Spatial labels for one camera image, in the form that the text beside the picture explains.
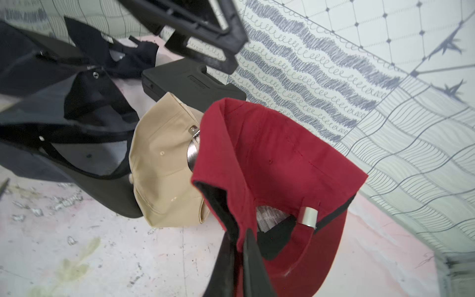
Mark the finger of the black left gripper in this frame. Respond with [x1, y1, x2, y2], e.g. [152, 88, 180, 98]
[119, 0, 248, 54]
[165, 31, 238, 74]

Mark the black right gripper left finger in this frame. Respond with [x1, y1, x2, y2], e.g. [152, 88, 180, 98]
[204, 232, 239, 297]

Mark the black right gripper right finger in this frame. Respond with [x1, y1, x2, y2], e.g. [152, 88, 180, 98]
[243, 229, 277, 297]

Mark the beige baseball cap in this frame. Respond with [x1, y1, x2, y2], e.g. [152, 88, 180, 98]
[129, 92, 210, 228]

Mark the dark red baseball cap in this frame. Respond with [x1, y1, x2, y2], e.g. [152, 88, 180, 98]
[191, 99, 367, 297]

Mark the navy baseball cap metal buckle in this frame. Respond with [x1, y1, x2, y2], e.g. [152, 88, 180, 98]
[64, 17, 159, 79]

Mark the dark grey baseball cap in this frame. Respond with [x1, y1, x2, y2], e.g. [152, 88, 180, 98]
[1, 21, 91, 97]

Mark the black plastic tool case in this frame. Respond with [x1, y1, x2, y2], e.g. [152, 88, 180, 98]
[142, 58, 246, 112]

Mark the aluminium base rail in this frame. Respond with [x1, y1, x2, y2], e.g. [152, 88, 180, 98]
[435, 252, 475, 297]

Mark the yellow handled screwdriver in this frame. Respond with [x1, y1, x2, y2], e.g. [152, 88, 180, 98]
[0, 178, 10, 198]

